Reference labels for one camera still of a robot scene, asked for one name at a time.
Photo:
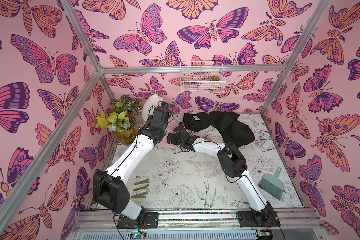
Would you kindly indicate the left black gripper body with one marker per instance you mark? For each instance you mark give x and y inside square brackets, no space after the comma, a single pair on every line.
[149,121]

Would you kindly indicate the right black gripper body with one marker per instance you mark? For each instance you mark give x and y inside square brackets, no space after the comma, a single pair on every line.
[174,137]

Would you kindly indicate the white colorado cap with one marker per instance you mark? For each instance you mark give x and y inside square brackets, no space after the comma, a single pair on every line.
[212,135]
[151,103]

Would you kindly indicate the pink cap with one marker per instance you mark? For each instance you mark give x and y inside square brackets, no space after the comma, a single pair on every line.
[170,127]

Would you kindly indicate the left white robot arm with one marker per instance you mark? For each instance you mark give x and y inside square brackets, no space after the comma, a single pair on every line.
[110,187]

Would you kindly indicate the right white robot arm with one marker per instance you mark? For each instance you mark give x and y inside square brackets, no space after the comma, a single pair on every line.
[234,166]

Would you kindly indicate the black cap left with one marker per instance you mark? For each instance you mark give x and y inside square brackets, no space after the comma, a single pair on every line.
[196,122]

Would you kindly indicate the black cap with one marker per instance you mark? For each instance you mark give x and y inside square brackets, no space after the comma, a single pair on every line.
[222,120]
[196,122]
[238,133]

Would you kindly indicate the amber vase with flowers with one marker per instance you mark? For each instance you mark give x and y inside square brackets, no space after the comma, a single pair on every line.
[119,119]

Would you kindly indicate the black cap back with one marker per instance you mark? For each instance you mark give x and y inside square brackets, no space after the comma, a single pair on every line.
[222,120]

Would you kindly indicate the black cap right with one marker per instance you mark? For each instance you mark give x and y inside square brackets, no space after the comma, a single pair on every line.
[238,133]

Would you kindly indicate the small green succulent plant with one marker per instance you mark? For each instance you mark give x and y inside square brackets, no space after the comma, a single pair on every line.
[215,78]

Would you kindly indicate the green dustpan brush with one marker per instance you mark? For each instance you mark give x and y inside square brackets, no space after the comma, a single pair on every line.
[272,184]

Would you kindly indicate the white wire basket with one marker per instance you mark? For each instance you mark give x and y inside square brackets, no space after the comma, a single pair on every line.
[196,79]

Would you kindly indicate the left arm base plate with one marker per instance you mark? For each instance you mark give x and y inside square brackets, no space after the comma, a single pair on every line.
[147,220]

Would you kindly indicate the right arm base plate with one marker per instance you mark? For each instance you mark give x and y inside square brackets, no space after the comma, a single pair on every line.
[265,218]

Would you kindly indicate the aluminium front rail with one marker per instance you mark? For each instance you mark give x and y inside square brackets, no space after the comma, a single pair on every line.
[192,219]

